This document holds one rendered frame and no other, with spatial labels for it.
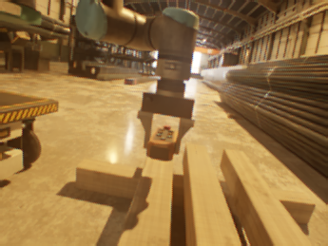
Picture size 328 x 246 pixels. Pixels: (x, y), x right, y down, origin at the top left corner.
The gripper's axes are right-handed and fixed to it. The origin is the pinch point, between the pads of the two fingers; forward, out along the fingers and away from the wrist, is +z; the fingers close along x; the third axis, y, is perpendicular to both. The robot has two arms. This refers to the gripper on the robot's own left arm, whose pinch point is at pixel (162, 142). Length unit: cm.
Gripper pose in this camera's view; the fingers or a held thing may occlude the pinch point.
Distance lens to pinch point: 58.4
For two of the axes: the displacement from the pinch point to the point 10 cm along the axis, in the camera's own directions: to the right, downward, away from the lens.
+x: 9.8, 1.7, -0.8
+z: -1.4, 9.6, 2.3
